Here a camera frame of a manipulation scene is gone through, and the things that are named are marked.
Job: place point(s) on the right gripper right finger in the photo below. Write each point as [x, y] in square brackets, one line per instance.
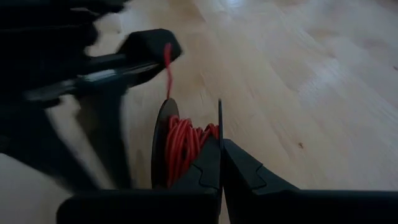
[295, 207]

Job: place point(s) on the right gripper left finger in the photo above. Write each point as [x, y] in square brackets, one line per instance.
[155, 207]

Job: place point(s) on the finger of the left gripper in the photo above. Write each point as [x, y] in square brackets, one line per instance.
[105, 133]
[40, 143]

